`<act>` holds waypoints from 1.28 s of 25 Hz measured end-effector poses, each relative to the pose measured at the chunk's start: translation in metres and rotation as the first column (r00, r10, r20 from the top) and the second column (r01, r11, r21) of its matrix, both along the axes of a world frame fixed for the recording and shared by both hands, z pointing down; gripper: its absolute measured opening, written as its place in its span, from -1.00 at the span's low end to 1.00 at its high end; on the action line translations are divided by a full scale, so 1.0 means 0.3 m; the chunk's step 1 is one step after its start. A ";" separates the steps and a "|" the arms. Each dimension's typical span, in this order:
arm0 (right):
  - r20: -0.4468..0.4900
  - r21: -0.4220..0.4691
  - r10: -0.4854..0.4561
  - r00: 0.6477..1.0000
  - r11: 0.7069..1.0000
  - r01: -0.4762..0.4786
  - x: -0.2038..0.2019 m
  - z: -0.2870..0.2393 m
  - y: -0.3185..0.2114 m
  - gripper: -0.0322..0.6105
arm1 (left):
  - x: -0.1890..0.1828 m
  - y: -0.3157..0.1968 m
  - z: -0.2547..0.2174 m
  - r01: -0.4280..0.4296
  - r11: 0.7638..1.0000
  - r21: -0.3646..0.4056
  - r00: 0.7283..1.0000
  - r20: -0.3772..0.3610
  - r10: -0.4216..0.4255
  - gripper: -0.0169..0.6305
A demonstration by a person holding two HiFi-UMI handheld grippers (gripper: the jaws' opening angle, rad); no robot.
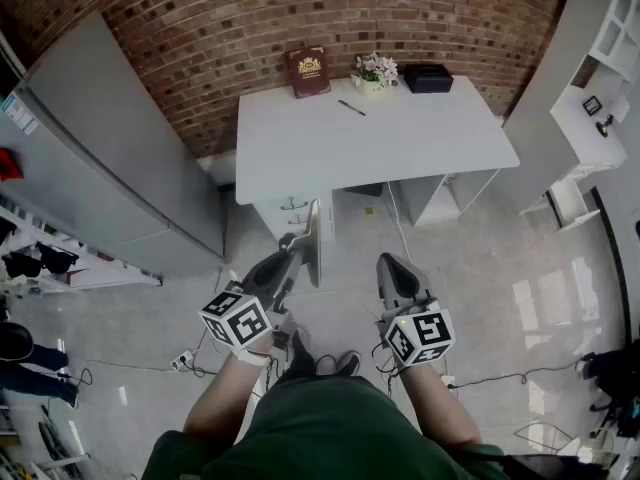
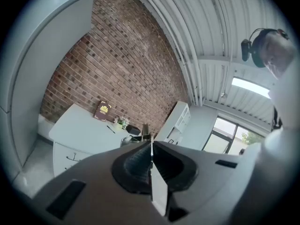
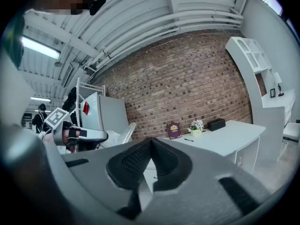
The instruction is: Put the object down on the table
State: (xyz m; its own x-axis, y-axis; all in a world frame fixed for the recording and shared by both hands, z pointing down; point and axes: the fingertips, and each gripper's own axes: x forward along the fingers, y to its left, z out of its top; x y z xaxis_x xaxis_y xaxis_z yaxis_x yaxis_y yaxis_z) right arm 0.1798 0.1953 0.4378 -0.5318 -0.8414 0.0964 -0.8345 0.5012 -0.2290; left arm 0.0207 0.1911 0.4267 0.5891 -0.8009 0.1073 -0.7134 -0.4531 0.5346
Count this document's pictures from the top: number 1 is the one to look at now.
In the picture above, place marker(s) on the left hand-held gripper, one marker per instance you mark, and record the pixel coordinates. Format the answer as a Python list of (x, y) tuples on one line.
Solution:
[(235, 320)]

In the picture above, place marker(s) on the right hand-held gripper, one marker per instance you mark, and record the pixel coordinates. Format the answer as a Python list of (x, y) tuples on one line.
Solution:
[(422, 338)]

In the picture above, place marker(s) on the person's right forearm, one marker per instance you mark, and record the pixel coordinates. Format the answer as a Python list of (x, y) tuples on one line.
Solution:
[(440, 408)]

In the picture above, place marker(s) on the person's left forearm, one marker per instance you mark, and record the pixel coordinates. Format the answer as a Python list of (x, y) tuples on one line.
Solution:
[(225, 398)]

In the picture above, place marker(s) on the black shoulder bag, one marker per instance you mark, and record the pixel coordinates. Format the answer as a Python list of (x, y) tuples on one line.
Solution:
[(540, 465)]

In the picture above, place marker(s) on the white drawer cabinet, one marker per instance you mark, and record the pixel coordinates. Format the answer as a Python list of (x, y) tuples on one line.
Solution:
[(295, 213)]

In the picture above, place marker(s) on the person's left black shoe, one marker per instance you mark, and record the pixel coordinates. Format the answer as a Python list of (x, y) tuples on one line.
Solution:
[(301, 355)]

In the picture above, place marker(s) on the white wristband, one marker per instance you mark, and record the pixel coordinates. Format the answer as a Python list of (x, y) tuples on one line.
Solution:
[(252, 358)]

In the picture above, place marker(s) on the white power strip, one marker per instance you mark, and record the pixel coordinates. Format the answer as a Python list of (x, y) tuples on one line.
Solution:
[(449, 382), (182, 360)]

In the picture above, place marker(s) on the person's dark trousers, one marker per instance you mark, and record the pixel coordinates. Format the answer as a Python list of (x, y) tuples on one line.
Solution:
[(320, 375)]

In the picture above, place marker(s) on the green shirt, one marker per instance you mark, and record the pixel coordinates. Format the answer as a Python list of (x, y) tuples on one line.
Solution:
[(325, 433)]

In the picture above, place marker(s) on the black pen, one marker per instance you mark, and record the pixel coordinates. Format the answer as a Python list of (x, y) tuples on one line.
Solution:
[(351, 107)]

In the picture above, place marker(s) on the white storage rack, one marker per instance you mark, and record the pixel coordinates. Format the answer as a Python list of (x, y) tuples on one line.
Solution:
[(100, 268)]

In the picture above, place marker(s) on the red hardcover book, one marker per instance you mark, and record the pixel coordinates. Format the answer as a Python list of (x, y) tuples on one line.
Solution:
[(309, 73)]

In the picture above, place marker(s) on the black tissue box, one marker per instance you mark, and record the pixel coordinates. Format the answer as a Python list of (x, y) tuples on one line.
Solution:
[(428, 79)]

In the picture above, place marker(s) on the grey refrigerator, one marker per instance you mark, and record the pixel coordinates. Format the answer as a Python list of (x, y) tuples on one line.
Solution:
[(100, 158)]

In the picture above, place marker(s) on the potted white flowers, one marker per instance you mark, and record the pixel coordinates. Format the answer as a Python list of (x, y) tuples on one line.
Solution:
[(372, 70)]

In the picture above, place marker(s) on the black office chair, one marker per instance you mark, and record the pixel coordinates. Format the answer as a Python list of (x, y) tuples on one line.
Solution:
[(615, 383)]

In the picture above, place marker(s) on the black gear on rack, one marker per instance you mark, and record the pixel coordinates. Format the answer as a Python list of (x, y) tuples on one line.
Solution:
[(35, 263)]

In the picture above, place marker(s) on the small table lamp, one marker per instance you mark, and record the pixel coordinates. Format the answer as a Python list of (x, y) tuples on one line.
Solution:
[(605, 127)]

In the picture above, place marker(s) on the red cloth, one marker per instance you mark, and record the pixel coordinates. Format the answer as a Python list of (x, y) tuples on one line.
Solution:
[(10, 165)]

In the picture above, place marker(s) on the blue label sticker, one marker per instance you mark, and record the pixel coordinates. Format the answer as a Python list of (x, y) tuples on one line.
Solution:
[(20, 114)]

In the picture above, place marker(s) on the white wall cabinet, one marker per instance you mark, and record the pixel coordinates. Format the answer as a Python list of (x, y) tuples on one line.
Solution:
[(565, 93)]

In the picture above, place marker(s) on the small black picture frame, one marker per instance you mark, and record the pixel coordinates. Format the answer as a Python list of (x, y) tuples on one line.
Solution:
[(592, 105)]

